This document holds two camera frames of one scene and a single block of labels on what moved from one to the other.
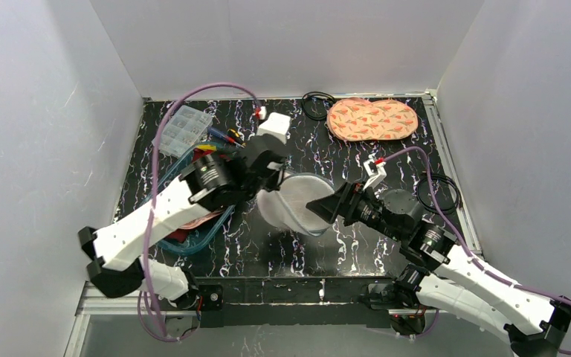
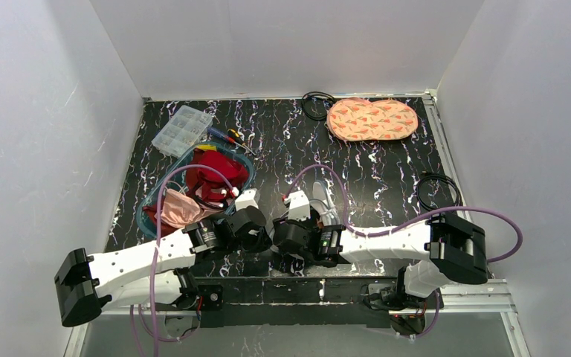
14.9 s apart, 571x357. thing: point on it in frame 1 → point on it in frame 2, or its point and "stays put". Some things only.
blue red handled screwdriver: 223,137 stays put
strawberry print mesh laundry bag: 358,119 stays put
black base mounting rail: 294,302 stays put
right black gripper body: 343,203 → 285,241
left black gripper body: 270,164 → 256,236
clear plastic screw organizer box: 182,129 stays put
